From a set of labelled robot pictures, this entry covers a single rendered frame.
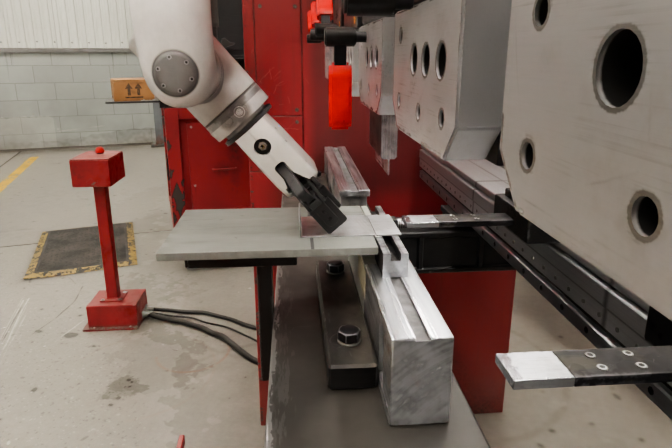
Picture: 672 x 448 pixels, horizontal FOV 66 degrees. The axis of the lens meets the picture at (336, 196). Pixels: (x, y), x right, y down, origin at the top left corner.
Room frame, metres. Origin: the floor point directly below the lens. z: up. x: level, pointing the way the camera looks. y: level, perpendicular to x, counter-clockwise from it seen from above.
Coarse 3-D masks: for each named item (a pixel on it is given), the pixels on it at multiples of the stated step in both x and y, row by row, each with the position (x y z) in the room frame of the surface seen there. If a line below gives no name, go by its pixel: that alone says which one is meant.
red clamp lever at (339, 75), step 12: (324, 36) 0.52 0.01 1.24; (336, 36) 0.51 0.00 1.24; (348, 36) 0.51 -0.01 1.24; (360, 36) 0.52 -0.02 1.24; (336, 48) 0.52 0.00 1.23; (336, 60) 0.52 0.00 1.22; (336, 72) 0.51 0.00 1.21; (348, 72) 0.52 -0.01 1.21; (336, 84) 0.51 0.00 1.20; (348, 84) 0.51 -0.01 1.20; (336, 96) 0.51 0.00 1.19; (348, 96) 0.51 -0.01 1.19; (336, 108) 0.51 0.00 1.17; (348, 108) 0.52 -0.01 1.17; (336, 120) 0.51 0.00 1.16; (348, 120) 0.52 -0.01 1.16
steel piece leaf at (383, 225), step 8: (368, 216) 0.71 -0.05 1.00; (376, 216) 0.71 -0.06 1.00; (384, 216) 0.71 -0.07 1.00; (376, 224) 0.67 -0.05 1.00; (384, 224) 0.67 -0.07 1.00; (392, 224) 0.67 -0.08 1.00; (376, 232) 0.64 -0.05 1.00; (384, 232) 0.64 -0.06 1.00; (392, 232) 0.64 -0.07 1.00; (400, 232) 0.64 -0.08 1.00
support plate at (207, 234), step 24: (192, 216) 0.72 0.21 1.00; (216, 216) 0.72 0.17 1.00; (240, 216) 0.72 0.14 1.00; (264, 216) 0.72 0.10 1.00; (288, 216) 0.72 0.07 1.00; (168, 240) 0.62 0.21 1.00; (192, 240) 0.62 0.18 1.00; (216, 240) 0.62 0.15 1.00; (240, 240) 0.62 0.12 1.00; (264, 240) 0.62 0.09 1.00; (288, 240) 0.62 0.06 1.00; (336, 240) 0.62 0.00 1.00; (360, 240) 0.62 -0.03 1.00
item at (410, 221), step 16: (496, 208) 0.75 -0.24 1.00; (512, 208) 0.69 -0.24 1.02; (416, 224) 0.67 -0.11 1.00; (432, 224) 0.67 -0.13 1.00; (448, 224) 0.68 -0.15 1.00; (464, 224) 0.68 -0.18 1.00; (480, 224) 0.68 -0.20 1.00; (496, 224) 0.68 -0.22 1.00; (512, 224) 0.68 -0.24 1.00; (528, 224) 0.64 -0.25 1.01; (528, 240) 0.64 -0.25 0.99; (544, 240) 0.64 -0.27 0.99
